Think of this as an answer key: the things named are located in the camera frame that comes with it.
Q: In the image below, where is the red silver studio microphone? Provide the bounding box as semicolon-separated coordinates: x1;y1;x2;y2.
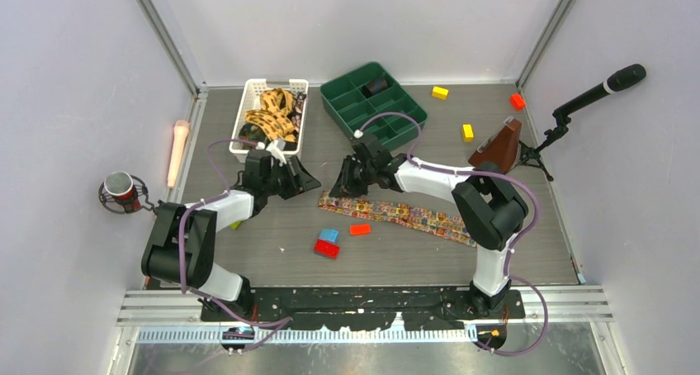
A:
97;171;162;216

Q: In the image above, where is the red lego brick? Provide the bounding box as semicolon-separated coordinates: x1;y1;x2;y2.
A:
314;239;340;259

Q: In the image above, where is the black microphone tripod stand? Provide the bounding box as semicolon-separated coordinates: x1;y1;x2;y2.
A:
512;111;571;182

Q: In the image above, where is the small orange lego brick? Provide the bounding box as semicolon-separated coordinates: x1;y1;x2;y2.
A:
349;224;371;236

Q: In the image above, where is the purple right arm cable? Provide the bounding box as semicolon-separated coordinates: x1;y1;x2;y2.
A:
355;112;549;357

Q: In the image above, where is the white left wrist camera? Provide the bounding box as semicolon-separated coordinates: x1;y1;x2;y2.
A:
256;138;287;164

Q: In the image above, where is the yellow block near tray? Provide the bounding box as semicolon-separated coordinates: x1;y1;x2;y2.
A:
431;86;449;100

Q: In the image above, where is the colourful shell pattern tie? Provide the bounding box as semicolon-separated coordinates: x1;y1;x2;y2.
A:
318;191;476;248

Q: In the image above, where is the brown wooden metronome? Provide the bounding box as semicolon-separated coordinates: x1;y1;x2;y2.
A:
468;116;522;173

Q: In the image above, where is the white perforated plastic basket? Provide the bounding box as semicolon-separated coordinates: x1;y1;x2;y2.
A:
229;78;309;162

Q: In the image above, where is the yellow beetle pattern tie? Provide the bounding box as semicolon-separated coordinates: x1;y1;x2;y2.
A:
244;88;296;142

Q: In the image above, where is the black handheld microphone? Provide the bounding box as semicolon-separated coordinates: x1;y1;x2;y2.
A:
552;64;646;125

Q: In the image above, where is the rolled dark striped tie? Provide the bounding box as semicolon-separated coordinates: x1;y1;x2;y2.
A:
361;78;390;98

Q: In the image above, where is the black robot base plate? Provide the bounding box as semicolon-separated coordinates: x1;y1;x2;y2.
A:
228;286;525;331

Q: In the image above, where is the dark floral rose tie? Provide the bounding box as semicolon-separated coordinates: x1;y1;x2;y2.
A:
288;93;307;135

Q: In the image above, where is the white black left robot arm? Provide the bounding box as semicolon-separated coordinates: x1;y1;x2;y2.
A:
141;150;321;320

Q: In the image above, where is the yellow block upright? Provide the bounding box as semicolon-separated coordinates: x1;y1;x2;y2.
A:
461;124;475;142

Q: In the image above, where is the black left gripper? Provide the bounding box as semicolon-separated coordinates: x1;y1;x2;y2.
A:
262;155;319;200

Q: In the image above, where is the brown green leaf tie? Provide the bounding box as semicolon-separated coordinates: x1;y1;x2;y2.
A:
238;123;271;150

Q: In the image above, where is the orange red block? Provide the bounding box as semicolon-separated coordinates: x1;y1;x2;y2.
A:
509;93;527;111

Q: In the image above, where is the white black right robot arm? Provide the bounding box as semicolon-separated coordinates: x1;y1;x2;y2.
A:
330;131;529;318

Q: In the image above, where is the green compartment tray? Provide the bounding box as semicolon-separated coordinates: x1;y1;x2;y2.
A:
320;61;428;150

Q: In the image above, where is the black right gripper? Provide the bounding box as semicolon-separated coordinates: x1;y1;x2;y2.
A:
330;155;376;199

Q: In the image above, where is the blue lego brick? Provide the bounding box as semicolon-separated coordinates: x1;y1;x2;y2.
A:
319;229;338;244

